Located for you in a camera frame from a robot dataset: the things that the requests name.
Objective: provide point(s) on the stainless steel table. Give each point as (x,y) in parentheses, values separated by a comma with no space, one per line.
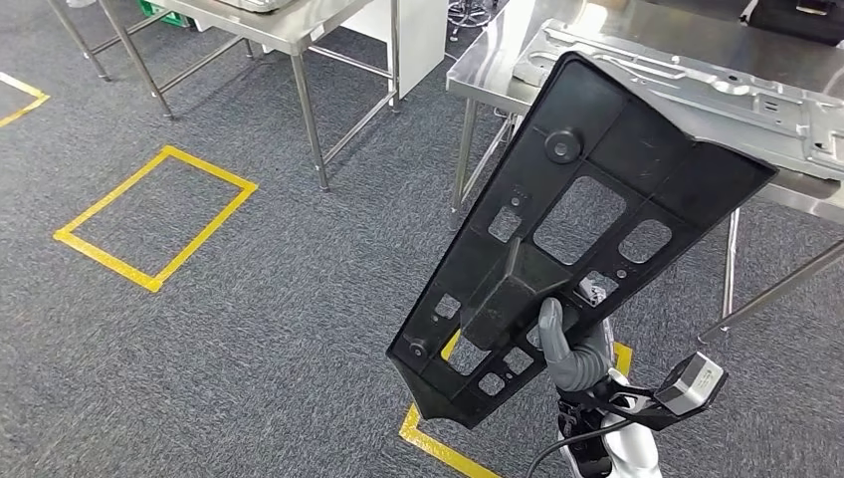
(283,29)

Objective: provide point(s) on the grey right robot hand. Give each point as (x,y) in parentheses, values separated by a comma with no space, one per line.
(580,366)

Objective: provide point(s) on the white cabinet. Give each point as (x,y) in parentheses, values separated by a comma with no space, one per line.
(422,39)

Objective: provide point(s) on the green plastic crate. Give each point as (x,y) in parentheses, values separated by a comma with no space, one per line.
(165,12)

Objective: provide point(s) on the grey stamped metal panel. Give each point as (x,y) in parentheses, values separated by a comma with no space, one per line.
(758,112)

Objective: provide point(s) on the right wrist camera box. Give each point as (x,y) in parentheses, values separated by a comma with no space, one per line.
(692,386)

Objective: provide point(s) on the black plastic plate part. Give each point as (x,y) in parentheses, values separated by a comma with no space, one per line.
(593,105)

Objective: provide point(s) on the stainless steel workbench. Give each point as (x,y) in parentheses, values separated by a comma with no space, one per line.
(659,33)

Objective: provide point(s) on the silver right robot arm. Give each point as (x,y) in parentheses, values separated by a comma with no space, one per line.
(633,448)

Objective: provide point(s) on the black bag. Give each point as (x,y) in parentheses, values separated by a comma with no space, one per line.
(791,20)

